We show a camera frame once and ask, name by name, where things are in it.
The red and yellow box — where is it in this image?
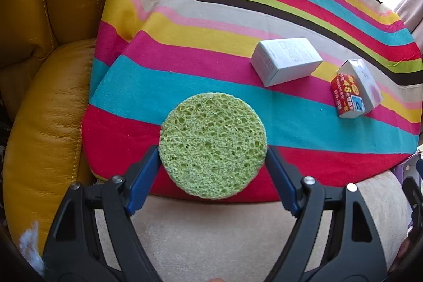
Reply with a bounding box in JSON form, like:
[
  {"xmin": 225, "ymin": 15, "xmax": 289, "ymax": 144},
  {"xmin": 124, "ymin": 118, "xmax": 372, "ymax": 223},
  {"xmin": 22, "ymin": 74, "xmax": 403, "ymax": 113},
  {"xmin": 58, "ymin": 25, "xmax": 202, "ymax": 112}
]
[{"xmin": 330, "ymin": 72, "xmax": 366, "ymax": 119}]

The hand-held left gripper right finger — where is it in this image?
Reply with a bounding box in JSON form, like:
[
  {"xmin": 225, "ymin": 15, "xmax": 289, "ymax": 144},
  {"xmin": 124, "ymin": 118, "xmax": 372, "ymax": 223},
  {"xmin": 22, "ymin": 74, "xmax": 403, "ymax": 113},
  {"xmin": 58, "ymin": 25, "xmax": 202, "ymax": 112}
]
[{"xmin": 264, "ymin": 146, "xmax": 389, "ymax": 282}]

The yellow leather sofa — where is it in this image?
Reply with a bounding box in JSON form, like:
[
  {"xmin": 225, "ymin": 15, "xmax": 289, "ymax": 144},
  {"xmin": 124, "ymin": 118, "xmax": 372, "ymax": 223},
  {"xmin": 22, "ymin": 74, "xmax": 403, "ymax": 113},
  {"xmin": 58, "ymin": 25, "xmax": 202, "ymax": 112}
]
[{"xmin": 0, "ymin": 0, "xmax": 133, "ymax": 269}]

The silver box with pink spot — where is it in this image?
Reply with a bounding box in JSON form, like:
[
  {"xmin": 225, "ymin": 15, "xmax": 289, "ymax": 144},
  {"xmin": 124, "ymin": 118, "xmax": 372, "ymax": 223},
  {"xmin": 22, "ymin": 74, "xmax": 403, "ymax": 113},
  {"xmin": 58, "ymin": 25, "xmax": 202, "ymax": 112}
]
[{"xmin": 336, "ymin": 59, "xmax": 384, "ymax": 119}]

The rainbow striped blanket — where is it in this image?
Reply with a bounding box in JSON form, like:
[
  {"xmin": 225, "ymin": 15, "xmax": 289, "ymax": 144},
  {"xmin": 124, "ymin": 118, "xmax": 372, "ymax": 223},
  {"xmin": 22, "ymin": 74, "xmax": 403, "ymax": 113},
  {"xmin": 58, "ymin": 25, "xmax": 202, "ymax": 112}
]
[{"xmin": 81, "ymin": 0, "xmax": 423, "ymax": 282}]

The round green sponge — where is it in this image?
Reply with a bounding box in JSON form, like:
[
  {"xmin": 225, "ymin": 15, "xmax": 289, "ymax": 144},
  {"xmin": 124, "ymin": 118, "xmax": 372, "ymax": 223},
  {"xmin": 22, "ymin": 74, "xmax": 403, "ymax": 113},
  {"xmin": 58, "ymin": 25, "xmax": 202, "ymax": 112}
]
[{"xmin": 159, "ymin": 92, "xmax": 268, "ymax": 200}]

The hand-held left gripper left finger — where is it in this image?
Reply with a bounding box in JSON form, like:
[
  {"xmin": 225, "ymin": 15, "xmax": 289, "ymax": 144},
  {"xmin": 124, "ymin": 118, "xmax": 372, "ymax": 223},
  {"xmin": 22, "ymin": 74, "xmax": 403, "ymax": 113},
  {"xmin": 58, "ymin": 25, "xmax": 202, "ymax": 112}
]
[{"xmin": 42, "ymin": 145, "xmax": 165, "ymax": 282}]

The beige curtain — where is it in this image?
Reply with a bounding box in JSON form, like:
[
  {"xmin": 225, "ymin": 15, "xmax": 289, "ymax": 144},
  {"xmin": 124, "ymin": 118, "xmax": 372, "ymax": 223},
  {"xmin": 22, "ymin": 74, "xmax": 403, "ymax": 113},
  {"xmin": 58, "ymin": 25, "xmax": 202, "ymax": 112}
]
[{"xmin": 394, "ymin": 0, "xmax": 423, "ymax": 36}]

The white fuzzy tuft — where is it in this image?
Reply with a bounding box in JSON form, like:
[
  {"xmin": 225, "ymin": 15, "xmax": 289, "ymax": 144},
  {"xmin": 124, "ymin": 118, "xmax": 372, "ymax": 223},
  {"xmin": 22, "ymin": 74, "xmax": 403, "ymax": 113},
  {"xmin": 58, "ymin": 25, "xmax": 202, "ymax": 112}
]
[{"xmin": 19, "ymin": 222, "xmax": 46, "ymax": 278}]

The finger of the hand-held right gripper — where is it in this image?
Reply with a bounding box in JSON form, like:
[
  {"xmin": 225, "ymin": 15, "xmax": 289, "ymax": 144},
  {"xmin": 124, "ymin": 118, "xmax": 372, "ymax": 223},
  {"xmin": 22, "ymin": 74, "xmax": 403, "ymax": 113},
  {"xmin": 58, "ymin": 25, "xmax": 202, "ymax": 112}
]
[{"xmin": 401, "ymin": 177, "xmax": 423, "ymax": 238}]

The plain white grey box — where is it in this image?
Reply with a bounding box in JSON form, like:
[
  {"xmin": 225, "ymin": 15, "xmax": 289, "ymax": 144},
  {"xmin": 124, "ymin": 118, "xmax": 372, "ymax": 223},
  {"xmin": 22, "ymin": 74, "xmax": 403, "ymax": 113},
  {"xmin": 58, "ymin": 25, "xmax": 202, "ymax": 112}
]
[{"xmin": 251, "ymin": 37, "xmax": 323, "ymax": 87}]

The person's right hand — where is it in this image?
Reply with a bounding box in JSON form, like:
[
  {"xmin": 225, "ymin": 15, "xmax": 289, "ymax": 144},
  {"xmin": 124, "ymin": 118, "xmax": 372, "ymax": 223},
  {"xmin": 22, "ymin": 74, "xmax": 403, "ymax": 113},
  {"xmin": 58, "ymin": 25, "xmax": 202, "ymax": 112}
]
[{"xmin": 397, "ymin": 236, "xmax": 413, "ymax": 266}]

